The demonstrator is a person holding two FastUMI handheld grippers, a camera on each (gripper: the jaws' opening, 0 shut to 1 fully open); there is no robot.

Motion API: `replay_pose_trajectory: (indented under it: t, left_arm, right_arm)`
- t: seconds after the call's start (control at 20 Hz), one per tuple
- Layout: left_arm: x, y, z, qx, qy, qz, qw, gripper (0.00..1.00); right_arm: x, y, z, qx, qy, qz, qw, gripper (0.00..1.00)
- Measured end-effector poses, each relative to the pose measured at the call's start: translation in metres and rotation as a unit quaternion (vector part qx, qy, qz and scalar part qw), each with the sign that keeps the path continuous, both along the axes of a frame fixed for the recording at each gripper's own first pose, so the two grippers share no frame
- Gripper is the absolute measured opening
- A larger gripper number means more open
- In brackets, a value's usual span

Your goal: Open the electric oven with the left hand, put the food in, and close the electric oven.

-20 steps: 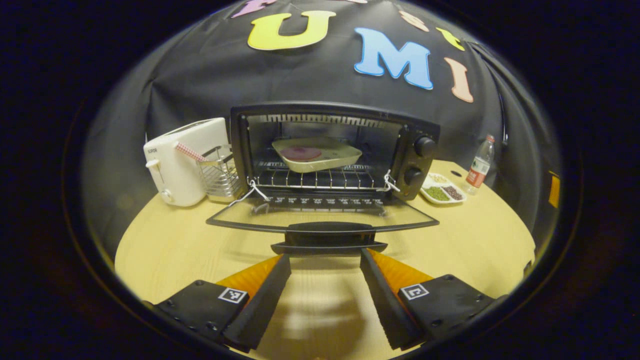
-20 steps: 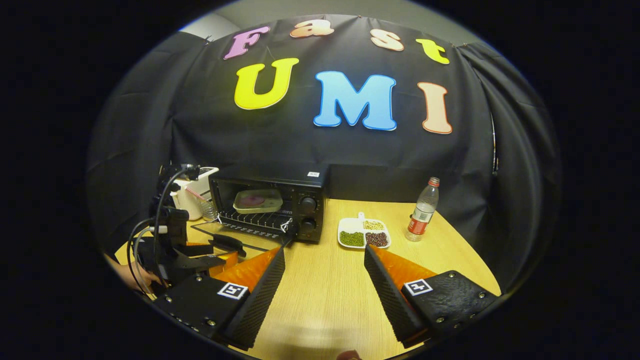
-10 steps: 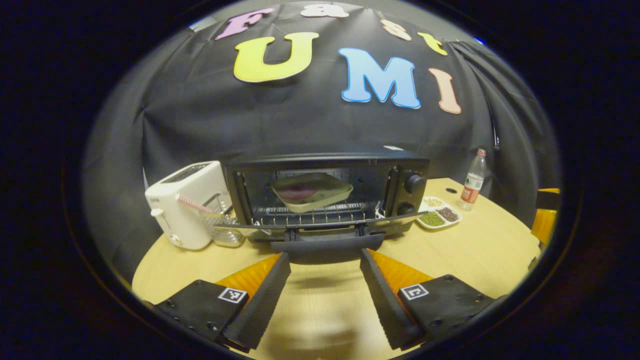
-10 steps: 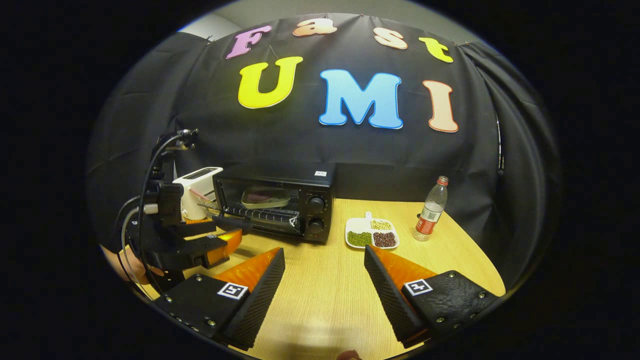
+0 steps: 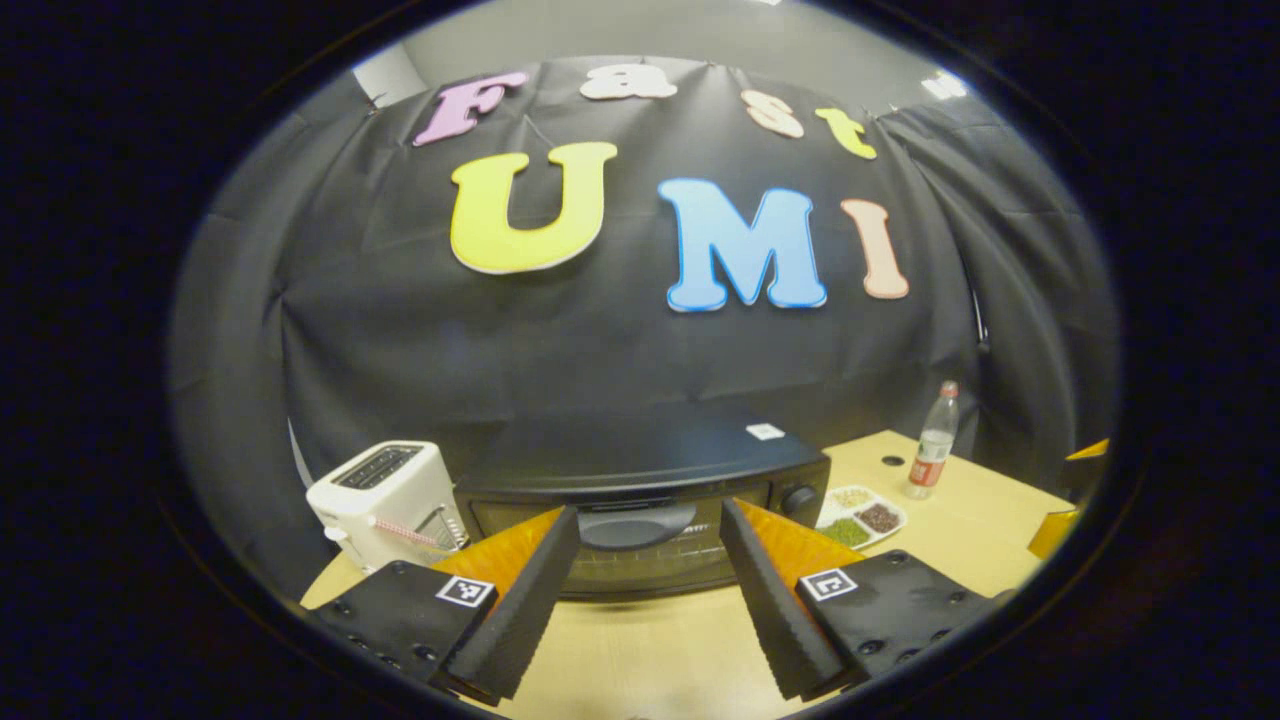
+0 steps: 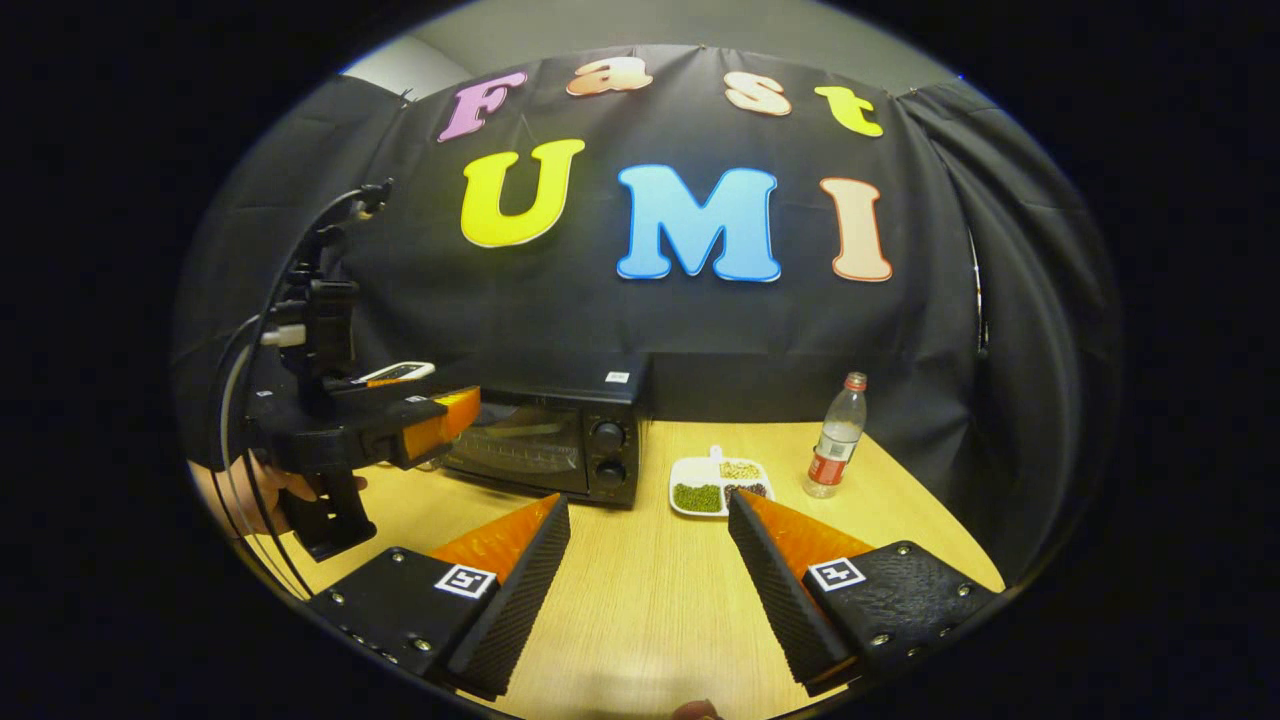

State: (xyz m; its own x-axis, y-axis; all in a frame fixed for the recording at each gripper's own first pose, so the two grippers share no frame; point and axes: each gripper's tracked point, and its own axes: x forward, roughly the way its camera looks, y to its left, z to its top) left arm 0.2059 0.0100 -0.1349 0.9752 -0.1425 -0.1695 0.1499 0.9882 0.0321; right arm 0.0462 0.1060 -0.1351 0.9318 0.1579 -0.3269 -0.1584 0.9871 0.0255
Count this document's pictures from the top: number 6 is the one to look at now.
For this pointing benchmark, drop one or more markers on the clear plastic water bottle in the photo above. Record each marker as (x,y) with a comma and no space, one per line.
(835,440)

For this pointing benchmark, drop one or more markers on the white divided bean dish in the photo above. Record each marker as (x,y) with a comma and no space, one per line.
(715,485)

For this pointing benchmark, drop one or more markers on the black oven knob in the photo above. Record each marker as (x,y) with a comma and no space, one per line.
(609,436)
(609,474)

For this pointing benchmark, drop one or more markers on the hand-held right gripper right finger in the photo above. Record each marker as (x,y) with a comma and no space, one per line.
(780,600)

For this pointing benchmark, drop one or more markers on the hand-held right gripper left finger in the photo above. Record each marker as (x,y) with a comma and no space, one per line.
(520,600)

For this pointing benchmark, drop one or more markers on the black electric oven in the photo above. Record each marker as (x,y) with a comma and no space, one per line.
(560,400)

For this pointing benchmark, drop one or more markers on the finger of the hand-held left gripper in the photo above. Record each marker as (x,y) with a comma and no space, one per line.
(440,420)

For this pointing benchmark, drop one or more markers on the black backdrop cloth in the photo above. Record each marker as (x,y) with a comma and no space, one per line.
(600,320)

